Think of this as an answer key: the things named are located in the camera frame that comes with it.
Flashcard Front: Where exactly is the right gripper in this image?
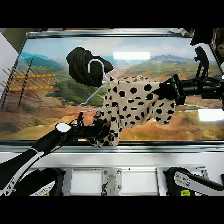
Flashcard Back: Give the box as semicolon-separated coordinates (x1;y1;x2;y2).
159;74;187;106

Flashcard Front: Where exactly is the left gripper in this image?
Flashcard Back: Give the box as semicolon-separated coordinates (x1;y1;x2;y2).
76;117;112;143

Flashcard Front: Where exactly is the cream black-spotted shirt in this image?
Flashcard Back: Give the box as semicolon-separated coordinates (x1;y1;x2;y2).
92;75;177;148

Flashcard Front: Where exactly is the white clothes hanger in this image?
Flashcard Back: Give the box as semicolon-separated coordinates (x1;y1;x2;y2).
79;58;113;112

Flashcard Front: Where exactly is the dark striped garment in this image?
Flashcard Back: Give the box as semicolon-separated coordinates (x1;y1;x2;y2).
65;46;115;88

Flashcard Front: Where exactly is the silver frame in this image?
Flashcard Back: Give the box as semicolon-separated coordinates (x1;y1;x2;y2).
25;28;224;197

